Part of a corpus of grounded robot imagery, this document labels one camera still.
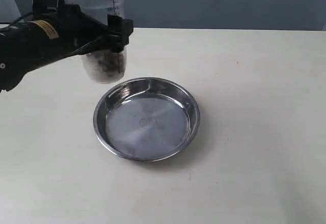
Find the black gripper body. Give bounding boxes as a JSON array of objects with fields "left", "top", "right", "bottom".
[{"left": 32, "top": 0, "right": 112, "bottom": 56}]

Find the clear plastic shaker bottle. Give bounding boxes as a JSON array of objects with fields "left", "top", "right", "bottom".
[{"left": 65, "top": 0, "right": 126, "bottom": 83}]

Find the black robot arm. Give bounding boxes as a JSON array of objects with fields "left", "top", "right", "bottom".
[{"left": 1, "top": 0, "right": 133, "bottom": 92}]

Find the round stainless steel plate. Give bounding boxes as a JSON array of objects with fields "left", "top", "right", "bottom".
[{"left": 93, "top": 77, "right": 201, "bottom": 162}]

